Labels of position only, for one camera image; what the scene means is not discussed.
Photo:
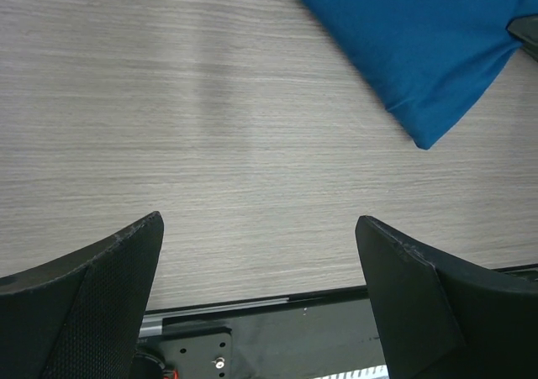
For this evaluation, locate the slotted cable duct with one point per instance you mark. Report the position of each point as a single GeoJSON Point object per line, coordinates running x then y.
{"type": "Point", "coordinates": [373, 372]}

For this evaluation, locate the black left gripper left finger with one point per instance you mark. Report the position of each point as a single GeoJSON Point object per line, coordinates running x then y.
{"type": "Point", "coordinates": [79, 316]}

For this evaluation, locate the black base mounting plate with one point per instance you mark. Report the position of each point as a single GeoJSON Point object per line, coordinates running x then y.
{"type": "Point", "coordinates": [297, 336]}

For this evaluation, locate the blue mickey print t-shirt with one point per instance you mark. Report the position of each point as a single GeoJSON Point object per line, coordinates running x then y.
{"type": "Point", "coordinates": [428, 61]}

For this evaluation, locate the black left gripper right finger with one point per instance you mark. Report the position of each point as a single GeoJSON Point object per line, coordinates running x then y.
{"type": "Point", "coordinates": [439, 316]}

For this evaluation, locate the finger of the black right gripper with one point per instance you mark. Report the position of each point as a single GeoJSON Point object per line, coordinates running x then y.
{"type": "Point", "coordinates": [525, 29]}

